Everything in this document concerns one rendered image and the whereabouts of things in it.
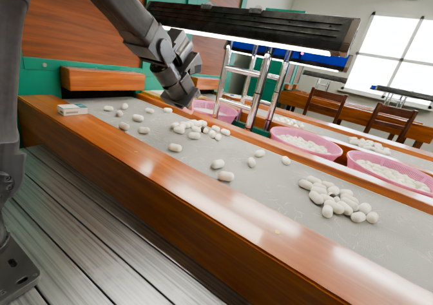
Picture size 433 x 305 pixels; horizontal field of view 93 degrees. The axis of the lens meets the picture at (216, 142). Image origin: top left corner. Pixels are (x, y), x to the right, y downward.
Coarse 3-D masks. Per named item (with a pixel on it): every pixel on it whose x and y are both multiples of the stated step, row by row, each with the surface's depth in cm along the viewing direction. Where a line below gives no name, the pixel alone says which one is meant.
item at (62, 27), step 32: (32, 0) 58; (64, 0) 63; (160, 0) 90; (192, 0) 104; (224, 0) 127; (32, 32) 60; (64, 32) 66; (96, 32) 74; (32, 64) 61; (64, 64) 68; (96, 64) 76; (128, 64) 89
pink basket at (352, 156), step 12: (348, 156) 70; (360, 156) 78; (372, 156) 79; (360, 168) 64; (396, 168) 75; (408, 168) 73; (384, 180) 58; (420, 180) 69; (432, 180) 66; (420, 192) 55; (432, 192) 63
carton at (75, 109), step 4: (64, 104) 56; (68, 104) 56; (72, 104) 57; (76, 104) 58; (80, 104) 58; (60, 108) 54; (64, 108) 53; (68, 108) 54; (72, 108) 55; (76, 108) 56; (80, 108) 56; (84, 108) 57; (60, 112) 54; (64, 112) 53; (68, 112) 54; (72, 112) 55; (76, 112) 56; (80, 112) 57; (84, 112) 58
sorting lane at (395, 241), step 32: (160, 128) 66; (192, 160) 51; (224, 160) 54; (256, 160) 59; (256, 192) 43; (288, 192) 46; (352, 192) 52; (320, 224) 38; (352, 224) 40; (384, 224) 42; (416, 224) 44; (384, 256) 34; (416, 256) 35
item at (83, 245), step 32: (32, 160) 49; (64, 160) 52; (32, 192) 40; (64, 192) 42; (96, 192) 44; (32, 224) 34; (64, 224) 35; (96, 224) 36; (128, 224) 38; (32, 256) 29; (64, 256) 30; (96, 256) 31; (128, 256) 32; (160, 256) 33; (32, 288) 26; (64, 288) 27; (96, 288) 27; (128, 288) 28; (160, 288) 29; (192, 288) 30; (224, 288) 31
